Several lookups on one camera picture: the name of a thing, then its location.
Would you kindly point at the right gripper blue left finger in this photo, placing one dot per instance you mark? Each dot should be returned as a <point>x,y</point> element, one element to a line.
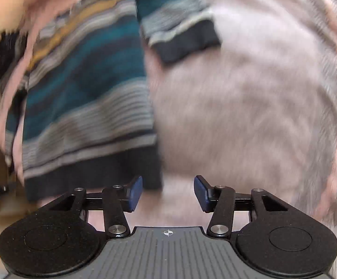
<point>117,200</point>

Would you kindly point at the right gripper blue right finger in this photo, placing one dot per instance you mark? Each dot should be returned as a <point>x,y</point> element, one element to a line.
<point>220,202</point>

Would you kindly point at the striped knit sweater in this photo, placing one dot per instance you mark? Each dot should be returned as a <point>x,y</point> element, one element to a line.
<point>75,110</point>

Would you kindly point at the stack of folded clothes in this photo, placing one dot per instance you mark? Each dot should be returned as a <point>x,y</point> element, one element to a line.
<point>12,48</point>

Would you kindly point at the pink grey bed duvet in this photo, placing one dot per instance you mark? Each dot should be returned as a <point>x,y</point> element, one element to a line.
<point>258,111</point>

